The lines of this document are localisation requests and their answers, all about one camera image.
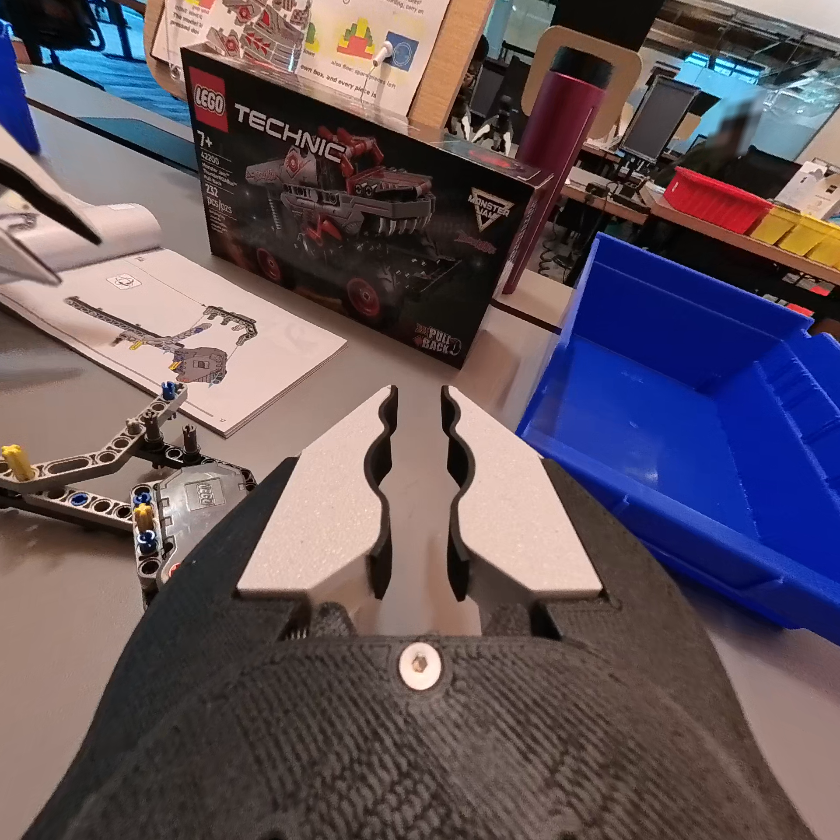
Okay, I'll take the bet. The black toy truck box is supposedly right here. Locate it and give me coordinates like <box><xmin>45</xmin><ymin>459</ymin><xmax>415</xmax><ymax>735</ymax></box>
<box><xmin>180</xmin><ymin>45</ymin><xmax>555</xmax><ymax>370</ymax></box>

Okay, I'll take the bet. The grey red sticker sheet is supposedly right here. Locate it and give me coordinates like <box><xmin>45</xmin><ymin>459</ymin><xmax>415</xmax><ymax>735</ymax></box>
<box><xmin>203</xmin><ymin>0</ymin><xmax>316</xmax><ymax>73</ymax></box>

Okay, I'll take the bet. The maroon water bottle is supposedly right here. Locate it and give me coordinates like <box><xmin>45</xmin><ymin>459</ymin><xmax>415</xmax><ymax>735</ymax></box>
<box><xmin>502</xmin><ymin>47</ymin><xmax>614</xmax><ymax>296</ymax></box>

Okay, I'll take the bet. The printed instruction sheet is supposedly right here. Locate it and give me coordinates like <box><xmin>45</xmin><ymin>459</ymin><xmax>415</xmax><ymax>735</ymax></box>
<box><xmin>151</xmin><ymin>0</ymin><xmax>452</xmax><ymax>116</ymax></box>

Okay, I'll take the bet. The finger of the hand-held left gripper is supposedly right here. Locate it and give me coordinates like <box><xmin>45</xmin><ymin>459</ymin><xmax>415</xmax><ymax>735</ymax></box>
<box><xmin>0</xmin><ymin>210</ymin><xmax>63</xmax><ymax>287</ymax></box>
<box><xmin>0</xmin><ymin>125</ymin><xmax>102</xmax><ymax>245</ymax></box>

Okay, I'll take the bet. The large blue plastic bin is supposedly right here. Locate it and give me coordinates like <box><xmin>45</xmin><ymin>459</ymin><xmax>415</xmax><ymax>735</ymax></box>
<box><xmin>515</xmin><ymin>231</ymin><xmax>840</xmax><ymax>647</ymax></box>

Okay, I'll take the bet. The instruction sheet on wooden board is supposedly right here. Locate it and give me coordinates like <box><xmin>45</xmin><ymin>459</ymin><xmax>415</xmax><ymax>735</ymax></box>
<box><xmin>143</xmin><ymin>0</ymin><xmax>494</xmax><ymax>129</ymax></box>

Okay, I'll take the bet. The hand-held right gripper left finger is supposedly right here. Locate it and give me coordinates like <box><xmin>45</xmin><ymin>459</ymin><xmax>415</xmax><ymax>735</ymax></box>
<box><xmin>234</xmin><ymin>385</ymin><xmax>399</xmax><ymax>631</ymax></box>

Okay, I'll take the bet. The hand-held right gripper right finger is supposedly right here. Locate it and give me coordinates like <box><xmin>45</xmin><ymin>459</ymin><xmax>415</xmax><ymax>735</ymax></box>
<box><xmin>441</xmin><ymin>385</ymin><xmax>605</xmax><ymax>632</ymax></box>

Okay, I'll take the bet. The red plastic bin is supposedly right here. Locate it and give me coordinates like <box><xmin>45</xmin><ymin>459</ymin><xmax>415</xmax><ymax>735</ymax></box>
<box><xmin>663</xmin><ymin>166</ymin><xmax>775</xmax><ymax>235</ymax></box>

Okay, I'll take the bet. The small blue plastic bin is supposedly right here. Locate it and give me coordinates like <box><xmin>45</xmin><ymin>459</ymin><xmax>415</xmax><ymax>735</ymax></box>
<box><xmin>0</xmin><ymin>18</ymin><xmax>40</xmax><ymax>155</ymax></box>

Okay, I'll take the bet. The wooden table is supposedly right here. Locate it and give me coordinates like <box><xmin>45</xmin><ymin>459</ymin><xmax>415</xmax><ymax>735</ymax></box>
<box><xmin>646</xmin><ymin>187</ymin><xmax>840</xmax><ymax>290</ymax></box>

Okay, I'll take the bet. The black monitor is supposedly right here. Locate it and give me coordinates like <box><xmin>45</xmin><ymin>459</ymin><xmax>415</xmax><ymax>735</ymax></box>
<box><xmin>620</xmin><ymin>74</ymin><xmax>702</xmax><ymax>165</ymax></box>

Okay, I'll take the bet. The small black stand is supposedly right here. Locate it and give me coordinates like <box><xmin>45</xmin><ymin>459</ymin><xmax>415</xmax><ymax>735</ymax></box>
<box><xmin>453</xmin><ymin>98</ymin><xmax>487</xmax><ymax>147</ymax></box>
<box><xmin>487</xmin><ymin>108</ymin><xmax>522</xmax><ymax>157</ymax></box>

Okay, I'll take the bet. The white instruction booklet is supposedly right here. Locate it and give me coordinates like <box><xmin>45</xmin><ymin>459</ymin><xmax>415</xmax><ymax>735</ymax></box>
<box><xmin>0</xmin><ymin>202</ymin><xmax>349</xmax><ymax>439</ymax></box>

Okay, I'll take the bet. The grey brick toy model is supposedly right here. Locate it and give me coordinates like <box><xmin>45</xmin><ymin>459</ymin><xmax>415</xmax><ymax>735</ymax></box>
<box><xmin>0</xmin><ymin>381</ymin><xmax>258</xmax><ymax>595</ymax></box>

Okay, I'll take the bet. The yellow plastic bin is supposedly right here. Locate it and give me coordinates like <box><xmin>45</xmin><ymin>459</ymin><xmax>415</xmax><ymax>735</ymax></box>
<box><xmin>750</xmin><ymin>205</ymin><xmax>815</xmax><ymax>247</ymax></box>
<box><xmin>791</xmin><ymin>215</ymin><xmax>840</xmax><ymax>263</ymax></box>

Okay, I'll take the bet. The white carton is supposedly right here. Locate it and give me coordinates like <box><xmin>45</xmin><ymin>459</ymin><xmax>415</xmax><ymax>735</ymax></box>
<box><xmin>774</xmin><ymin>161</ymin><xmax>840</xmax><ymax>211</ymax></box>

